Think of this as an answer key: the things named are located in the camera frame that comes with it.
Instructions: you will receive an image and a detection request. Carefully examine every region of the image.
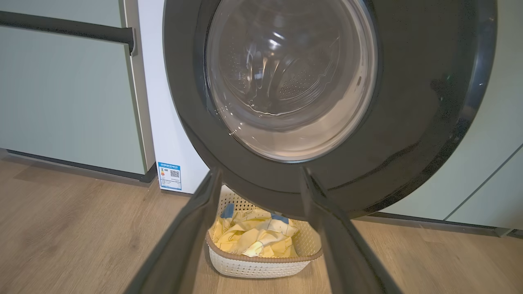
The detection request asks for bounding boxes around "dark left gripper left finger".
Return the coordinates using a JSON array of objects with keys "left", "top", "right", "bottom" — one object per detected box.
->
[{"left": 125, "top": 169, "right": 224, "bottom": 294}]

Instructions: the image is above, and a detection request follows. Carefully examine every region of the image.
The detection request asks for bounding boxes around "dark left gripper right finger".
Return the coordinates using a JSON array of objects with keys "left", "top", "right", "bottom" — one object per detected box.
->
[{"left": 299, "top": 167, "right": 403, "bottom": 294}]

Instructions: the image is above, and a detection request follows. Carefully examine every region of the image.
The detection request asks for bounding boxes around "grey washing machine door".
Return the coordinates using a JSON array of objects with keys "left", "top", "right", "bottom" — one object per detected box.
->
[{"left": 163, "top": 0, "right": 498, "bottom": 221}]

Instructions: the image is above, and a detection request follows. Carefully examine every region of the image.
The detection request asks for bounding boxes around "white perforated laundry basket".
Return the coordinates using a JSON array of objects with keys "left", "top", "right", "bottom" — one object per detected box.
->
[{"left": 206, "top": 186, "right": 323, "bottom": 279}]

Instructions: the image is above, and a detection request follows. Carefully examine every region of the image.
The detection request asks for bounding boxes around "white washing machine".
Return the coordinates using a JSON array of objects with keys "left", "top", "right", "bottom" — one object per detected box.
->
[{"left": 137, "top": 0, "right": 211, "bottom": 195}]

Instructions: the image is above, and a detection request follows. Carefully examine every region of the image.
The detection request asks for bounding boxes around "blue energy label sticker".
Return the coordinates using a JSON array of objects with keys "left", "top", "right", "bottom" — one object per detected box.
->
[{"left": 157, "top": 162, "right": 183, "bottom": 192}]

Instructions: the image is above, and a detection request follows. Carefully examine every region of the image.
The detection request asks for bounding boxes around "dark cabinet plinth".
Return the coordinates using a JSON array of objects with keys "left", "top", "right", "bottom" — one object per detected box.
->
[
  {"left": 5, "top": 149, "right": 158, "bottom": 183},
  {"left": 369, "top": 212, "right": 523, "bottom": 239}
]

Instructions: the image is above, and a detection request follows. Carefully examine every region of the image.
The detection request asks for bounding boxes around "grey cabinet side panel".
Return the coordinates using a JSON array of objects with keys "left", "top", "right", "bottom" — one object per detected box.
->
[{"left": 120, "top": 0, "right": 156, "bottom": 181}]

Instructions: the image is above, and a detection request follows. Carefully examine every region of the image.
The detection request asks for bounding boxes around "pale green cabinet drawer front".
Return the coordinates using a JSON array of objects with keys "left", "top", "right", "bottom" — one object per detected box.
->
[{"left": 0, "top": 0, "right": 123, "bottom": 27}]

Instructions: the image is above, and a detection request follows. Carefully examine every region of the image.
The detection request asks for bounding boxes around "dark cabinet handle rail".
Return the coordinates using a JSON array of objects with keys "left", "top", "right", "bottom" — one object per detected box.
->
[{"left": 0, "top": 11, "right": 136, "bottom": 56}]

